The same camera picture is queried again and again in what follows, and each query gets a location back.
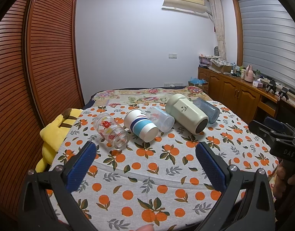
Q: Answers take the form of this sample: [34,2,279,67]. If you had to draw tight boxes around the clear plastic cup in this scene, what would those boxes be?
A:
[146,106,175,132]

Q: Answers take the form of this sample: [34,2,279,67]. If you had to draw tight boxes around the left hand fingertip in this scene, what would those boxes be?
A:
[136,224,154,231]

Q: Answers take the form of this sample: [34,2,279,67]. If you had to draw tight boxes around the right hand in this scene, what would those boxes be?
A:
[273,160,286,199]

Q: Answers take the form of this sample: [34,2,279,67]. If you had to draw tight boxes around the yellow plush toy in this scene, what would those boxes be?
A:
[35,109,83,173]

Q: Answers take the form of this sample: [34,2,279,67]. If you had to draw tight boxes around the pale green panda mug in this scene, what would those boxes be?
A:
[165,93,209,135]

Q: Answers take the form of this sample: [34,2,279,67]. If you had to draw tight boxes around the floral bed quilt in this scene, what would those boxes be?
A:
[84,86,211,109]

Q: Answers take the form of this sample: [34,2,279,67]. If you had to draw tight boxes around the beige wall air conditioner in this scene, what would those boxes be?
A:
[163,0,207,14]

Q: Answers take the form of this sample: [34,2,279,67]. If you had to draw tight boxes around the white wall switch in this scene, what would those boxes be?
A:
[168,53,177,59]

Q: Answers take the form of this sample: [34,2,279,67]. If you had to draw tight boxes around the cardboard box with clutter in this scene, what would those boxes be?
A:
[199,55,233,74]

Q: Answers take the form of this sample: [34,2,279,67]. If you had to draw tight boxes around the blue-grey translucent cup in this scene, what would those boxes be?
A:
[193,98,220,124]

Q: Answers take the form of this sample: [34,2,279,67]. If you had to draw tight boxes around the orange-print bed cloth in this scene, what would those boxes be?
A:
[52,101,278,230]

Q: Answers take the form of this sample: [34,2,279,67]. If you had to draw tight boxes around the wooden sideboard cabinet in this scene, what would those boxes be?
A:
[197,66,283,124]

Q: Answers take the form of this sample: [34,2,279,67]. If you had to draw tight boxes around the louvered wooden wardrobe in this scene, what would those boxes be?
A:
[0,0,84,219]

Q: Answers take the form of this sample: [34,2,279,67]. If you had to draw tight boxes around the cream curtain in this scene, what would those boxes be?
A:
[209,0,227,60]

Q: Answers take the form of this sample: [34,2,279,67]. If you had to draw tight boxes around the grey window blind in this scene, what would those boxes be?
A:
[237,0,295,90]

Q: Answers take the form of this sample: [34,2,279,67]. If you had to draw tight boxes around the pink kettle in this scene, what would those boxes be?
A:
[244,65,254,83]

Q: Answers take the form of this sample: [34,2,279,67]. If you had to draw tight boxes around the white cup blue stripes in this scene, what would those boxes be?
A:
[124,109,158,142]

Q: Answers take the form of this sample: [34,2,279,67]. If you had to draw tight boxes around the clear glass red print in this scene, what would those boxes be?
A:
[93,113,130,150]

